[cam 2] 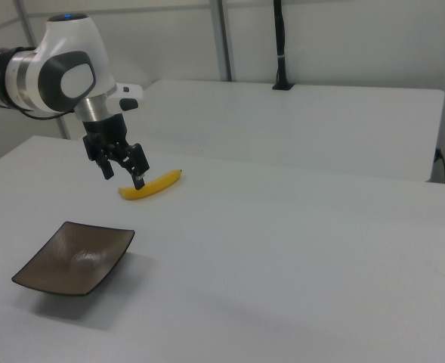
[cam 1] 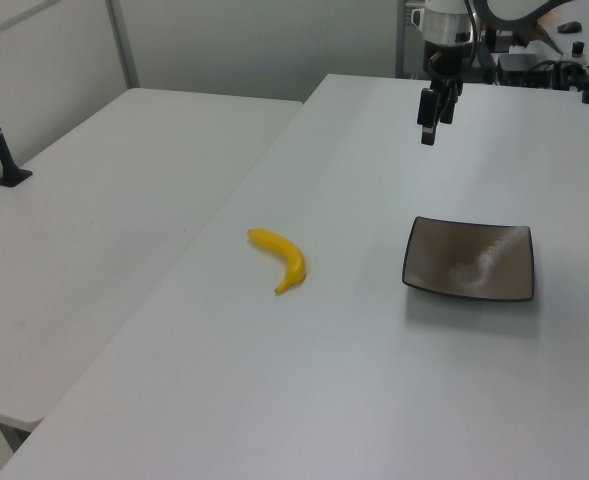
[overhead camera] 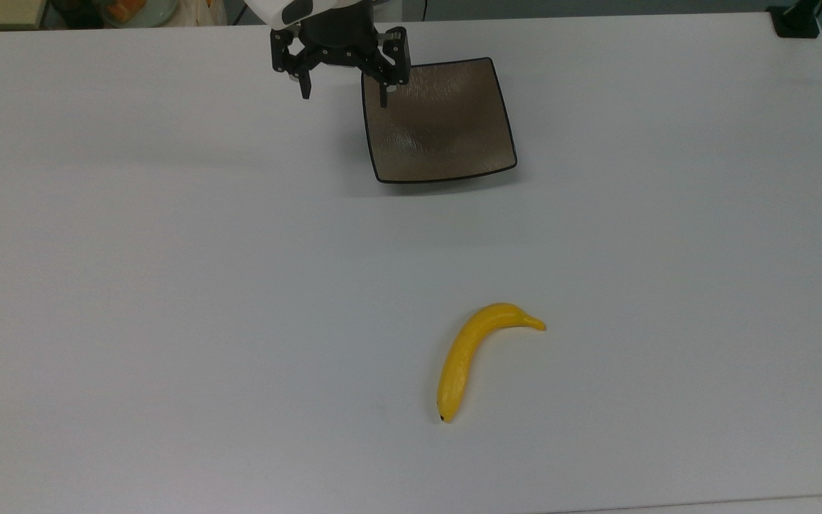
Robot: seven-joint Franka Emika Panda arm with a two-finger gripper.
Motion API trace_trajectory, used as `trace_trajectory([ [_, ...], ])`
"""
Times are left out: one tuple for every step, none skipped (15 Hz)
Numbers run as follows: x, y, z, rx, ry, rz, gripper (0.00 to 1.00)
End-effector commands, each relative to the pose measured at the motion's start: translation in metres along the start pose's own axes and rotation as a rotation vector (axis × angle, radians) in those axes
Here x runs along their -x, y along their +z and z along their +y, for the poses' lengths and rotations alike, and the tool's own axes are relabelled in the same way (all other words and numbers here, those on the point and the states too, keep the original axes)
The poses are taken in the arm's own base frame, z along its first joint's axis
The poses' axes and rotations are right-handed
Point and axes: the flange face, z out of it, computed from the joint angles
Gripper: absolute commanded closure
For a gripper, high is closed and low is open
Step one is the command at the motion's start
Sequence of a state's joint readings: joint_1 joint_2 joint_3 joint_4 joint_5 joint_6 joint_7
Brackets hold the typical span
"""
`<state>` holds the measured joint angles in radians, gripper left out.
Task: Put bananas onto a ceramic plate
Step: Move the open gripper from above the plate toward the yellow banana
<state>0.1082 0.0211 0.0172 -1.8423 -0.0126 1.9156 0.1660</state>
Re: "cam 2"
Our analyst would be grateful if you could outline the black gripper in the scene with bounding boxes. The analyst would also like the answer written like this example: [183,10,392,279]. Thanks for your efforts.
[82,113,150,191]

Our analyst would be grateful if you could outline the yellow banana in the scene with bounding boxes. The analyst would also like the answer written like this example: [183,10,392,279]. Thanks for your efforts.
[117,169,184,201]

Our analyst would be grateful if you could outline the brown square ceramic plate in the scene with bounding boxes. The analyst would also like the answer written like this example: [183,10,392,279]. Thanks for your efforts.
[11,221,136,298]

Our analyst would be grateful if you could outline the white table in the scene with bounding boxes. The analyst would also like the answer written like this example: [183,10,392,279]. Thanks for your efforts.
[129,79,445,184]

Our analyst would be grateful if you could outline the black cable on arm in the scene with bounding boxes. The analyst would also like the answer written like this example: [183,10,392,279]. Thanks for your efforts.
[0,45,76,122]

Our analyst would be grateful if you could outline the upright aluminium frame post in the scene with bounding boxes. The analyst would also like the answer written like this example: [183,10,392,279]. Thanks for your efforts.
[209,0,233,82]

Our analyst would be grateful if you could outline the black pole with cables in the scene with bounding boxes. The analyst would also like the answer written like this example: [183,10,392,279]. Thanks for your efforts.
[273,0,289,87]

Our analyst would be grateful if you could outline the black power cable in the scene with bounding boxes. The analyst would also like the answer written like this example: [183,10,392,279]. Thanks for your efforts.
[434,147,445,185]

